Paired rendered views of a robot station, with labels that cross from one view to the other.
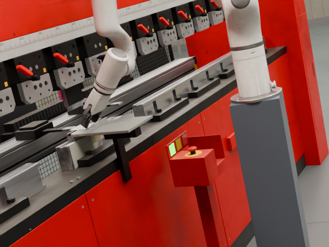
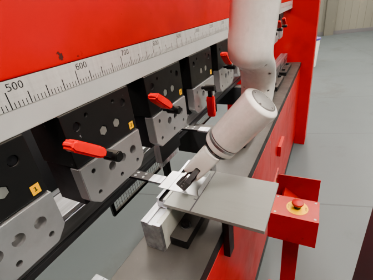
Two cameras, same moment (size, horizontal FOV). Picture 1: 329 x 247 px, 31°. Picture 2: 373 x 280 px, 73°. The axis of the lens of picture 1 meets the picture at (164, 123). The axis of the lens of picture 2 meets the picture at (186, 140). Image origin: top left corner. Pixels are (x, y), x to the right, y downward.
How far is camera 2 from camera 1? 171 cm
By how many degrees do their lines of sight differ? 14
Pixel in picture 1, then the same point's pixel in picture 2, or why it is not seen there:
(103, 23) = (252, 43)
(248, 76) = not seen: outside the picture
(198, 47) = not seen: hidden behind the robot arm
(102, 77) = (226, 137)
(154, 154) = not seen: hidden behind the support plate
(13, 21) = (59, 21)
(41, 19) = (127, 23)
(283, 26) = (303, 47)
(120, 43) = (258, 79)
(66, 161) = (155, 240)
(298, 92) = (301, 96)
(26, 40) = (93, 70)
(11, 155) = (79, 212)
